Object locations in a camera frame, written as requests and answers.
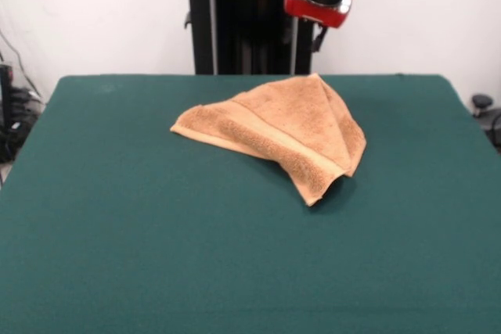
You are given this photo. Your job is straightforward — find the grey cable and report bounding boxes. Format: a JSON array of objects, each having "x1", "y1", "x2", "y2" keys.
[{"x1": 0, "y1": 31, "x2": 42, "y2": 100}]

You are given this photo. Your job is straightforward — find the black chair base leg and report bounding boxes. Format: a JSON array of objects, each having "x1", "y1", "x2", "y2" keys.
[{"x1": 480, "y1": 109, "x2": 501, "y2": 151}]

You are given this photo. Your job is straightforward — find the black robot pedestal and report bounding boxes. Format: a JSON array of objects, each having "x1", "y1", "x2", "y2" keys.
[{"x1": 171, "y1": 0, "x2": 322, "y2": 76}]

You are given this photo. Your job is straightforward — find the black chair caster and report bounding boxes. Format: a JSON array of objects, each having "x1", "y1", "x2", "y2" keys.
[{"x1": 471, "y1": 94, "x2": 495, "y2": 118}]

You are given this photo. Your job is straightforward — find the tan terry towel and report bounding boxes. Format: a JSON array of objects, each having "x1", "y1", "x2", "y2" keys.
[{"x1": 169, "y1": 72, "x2": 368, "y2": 207}]

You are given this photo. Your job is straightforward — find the black power strip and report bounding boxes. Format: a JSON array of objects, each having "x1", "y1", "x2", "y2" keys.
[{"x1": 9, "y1": 88, "x2": 44, "y2": 143}]

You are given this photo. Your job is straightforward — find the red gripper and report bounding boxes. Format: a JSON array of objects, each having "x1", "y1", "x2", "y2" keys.
[{"x1": 283, "y1": 0, "x2": 352, "y2": 54}]

